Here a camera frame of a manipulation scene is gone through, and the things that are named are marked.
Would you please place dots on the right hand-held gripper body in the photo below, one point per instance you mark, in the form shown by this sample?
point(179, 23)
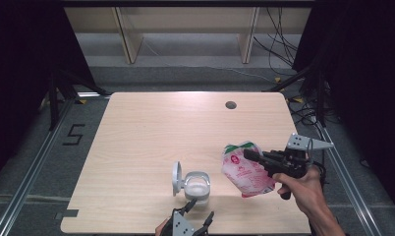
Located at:
point(298, 142)

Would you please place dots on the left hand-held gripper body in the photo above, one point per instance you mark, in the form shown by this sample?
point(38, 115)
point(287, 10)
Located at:
point(180, 227)

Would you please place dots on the clear jar with grey lid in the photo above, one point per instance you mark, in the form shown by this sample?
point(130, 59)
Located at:
point(197, 190)

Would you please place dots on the pink and white plastic bag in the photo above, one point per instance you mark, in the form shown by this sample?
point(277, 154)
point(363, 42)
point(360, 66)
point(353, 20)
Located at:
point(244, 177)

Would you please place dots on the person's left hand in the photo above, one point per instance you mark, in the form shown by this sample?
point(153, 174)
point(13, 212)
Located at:
point(161, 228)

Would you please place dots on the person's right hand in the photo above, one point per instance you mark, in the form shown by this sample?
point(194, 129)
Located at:
point(303, 191)

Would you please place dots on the yellow tape piece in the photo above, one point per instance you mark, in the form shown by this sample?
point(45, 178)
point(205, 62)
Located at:
point(298, 100)
point(83, 101)
point(277, 79)

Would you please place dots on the black metal stand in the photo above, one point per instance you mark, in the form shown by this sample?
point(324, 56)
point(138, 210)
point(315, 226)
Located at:
point(320, 98)
point(53, 105)

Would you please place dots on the dark curtain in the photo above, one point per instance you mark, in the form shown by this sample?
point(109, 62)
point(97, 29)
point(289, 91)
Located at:
point(366, 82)
point(22, 65)

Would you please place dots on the beige wooden shelf unit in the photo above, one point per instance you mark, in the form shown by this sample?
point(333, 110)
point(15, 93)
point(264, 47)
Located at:
point(185, 19)

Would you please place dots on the aluminium floor rail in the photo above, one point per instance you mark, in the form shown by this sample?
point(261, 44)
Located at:
point(28, 177)
point(346, 183)

